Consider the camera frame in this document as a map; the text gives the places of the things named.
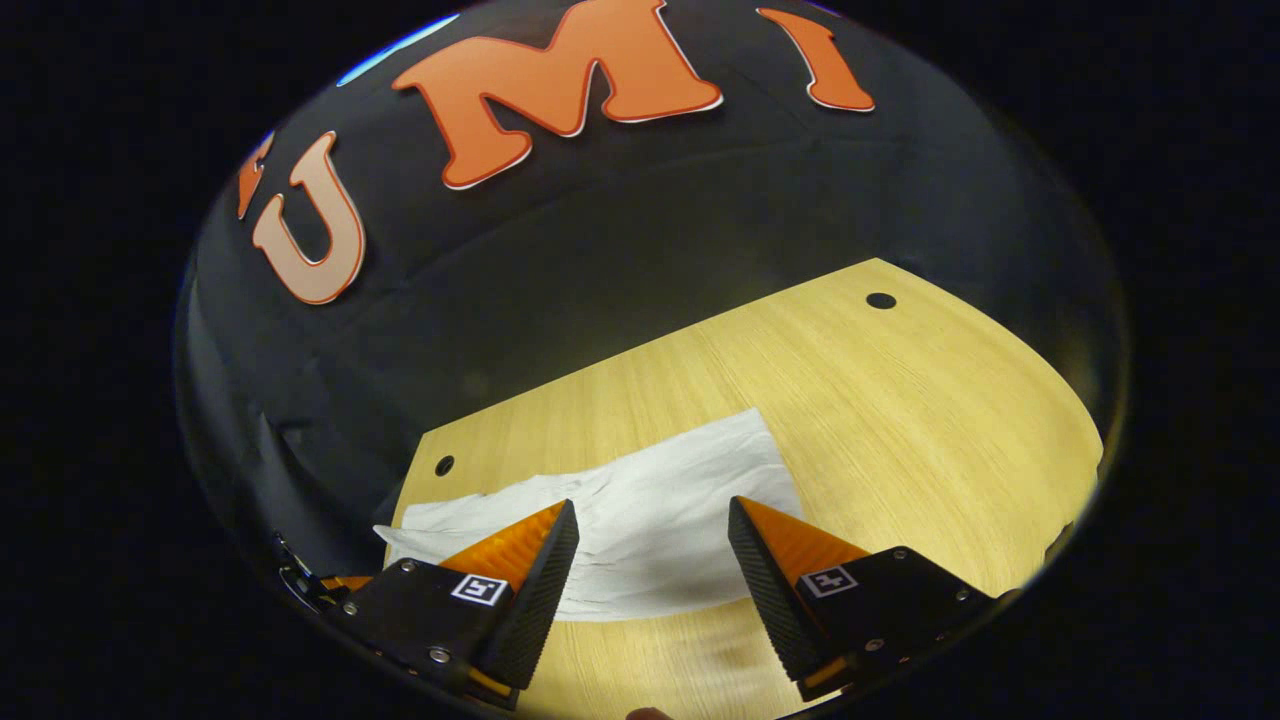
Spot white jeans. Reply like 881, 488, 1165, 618
372, 407, 806, 623

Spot black backdrop cloth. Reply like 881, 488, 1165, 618
175, 0, 1131, 601

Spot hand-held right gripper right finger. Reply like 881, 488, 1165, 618
727, 495, 1001, 703

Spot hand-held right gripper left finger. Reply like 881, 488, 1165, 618
325, 498, 581, 701

